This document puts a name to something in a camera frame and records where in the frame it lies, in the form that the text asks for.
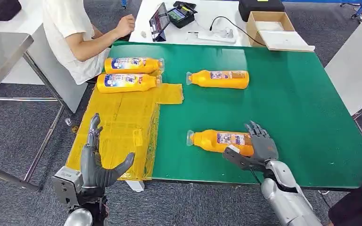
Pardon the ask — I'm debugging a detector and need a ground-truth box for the yellow sheet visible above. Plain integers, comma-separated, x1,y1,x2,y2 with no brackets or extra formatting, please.
65,70,185,182

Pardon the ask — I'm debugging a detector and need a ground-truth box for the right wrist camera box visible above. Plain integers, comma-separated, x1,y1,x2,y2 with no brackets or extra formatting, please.
222,144,266,171

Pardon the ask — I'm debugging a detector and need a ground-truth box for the green mat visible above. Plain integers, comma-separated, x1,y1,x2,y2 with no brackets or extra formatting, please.
107,40,362,192

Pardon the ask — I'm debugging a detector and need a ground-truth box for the black case with screen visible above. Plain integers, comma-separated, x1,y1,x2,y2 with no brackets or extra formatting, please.
167,6,198,29

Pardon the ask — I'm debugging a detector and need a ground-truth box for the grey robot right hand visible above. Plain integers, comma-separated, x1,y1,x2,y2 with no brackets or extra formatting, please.
245,121,279,162

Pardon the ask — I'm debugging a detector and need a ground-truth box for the white power strip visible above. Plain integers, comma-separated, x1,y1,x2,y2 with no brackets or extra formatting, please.
188,28,236,44

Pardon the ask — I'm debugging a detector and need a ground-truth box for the grey side table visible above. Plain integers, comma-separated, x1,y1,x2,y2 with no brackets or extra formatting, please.
324,8,362,120

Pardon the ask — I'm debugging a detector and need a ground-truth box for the person's right hand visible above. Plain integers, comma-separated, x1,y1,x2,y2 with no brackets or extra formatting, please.
115,14,136,39

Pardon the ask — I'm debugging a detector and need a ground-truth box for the white table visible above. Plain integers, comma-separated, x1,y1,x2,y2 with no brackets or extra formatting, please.
128,0,252,48

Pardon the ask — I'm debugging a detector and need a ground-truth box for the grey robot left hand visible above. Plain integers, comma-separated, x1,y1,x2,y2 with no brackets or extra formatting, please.
80,113,135,189

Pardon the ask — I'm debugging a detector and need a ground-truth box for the steel bench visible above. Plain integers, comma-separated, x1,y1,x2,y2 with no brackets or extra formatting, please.
0,31,66,193

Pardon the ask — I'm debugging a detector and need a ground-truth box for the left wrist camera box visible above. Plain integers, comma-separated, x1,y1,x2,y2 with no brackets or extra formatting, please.
51,166,84,209

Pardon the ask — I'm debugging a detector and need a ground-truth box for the orange drink bottle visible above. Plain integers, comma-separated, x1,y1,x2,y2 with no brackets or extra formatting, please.
104,57,165,75
97,73,163,94
186,70,250,90
186,129,255,157

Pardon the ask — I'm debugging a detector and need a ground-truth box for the white flat board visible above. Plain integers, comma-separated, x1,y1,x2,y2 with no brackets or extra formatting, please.
258,30,316,52

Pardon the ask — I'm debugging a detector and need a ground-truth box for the white sheet in box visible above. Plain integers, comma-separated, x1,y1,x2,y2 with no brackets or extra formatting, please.
255,21,285,32

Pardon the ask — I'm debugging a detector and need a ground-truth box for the cardboard box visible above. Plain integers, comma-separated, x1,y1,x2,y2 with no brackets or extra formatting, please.
247,11,296,48

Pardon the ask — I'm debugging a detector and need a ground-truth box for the black cable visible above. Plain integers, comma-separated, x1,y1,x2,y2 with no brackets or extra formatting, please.
209,16,266,47

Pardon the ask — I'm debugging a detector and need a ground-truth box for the white table bracket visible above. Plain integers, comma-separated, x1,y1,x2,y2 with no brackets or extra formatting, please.
125,180,145,193

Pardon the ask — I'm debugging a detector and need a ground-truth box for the black tablet on stand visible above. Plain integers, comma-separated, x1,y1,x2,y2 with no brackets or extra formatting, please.
149,2,171,42

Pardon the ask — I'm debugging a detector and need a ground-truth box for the black hard case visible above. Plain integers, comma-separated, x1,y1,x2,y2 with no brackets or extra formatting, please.
238,0,285,22

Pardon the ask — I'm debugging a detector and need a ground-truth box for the person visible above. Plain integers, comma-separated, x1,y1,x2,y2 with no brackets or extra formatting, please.
42,0,136,85

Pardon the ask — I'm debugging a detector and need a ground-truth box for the black object beside table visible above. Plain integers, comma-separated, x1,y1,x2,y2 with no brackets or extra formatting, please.
328,186,362,226

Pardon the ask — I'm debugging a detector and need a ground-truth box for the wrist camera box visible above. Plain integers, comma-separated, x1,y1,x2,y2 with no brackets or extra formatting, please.
222,144,266,171
51,166,84,209

